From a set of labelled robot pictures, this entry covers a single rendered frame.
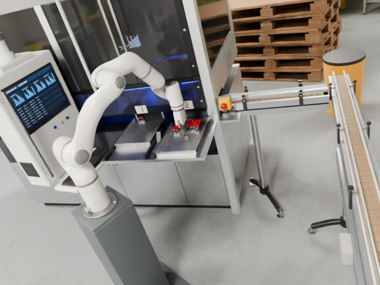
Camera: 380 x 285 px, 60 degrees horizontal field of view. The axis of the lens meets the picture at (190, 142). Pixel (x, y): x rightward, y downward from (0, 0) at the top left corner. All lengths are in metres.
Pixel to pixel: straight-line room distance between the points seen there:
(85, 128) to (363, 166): 1.27
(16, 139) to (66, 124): 0.36
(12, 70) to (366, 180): 1.91
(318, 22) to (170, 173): 2.63
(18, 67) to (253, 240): 1.93
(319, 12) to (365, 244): 3.31
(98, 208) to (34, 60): 1.02
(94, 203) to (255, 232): 1.30
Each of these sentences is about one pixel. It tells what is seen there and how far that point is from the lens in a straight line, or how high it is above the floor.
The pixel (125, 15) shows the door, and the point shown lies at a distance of 2.10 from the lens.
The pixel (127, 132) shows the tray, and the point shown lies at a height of 0.89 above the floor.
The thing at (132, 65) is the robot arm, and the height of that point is 1.47.
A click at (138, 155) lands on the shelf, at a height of 0.88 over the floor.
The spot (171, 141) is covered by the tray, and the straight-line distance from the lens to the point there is 2.09.
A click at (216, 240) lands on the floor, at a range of 2.58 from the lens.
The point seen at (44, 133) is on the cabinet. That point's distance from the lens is 2.28.
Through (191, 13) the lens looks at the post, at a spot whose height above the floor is 1.58.
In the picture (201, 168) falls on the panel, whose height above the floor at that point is 0.48.
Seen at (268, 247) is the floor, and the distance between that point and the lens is 2.48.
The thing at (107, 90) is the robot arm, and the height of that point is 1.44.
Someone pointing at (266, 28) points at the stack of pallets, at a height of 0.72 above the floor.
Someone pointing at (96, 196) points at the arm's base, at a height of 0.97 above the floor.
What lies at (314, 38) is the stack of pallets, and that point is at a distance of 4.35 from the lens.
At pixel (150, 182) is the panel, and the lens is 2.72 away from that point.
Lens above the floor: 1.95
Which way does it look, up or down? 32 degrees down
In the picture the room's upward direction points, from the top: 16 degrees counter-clockwise
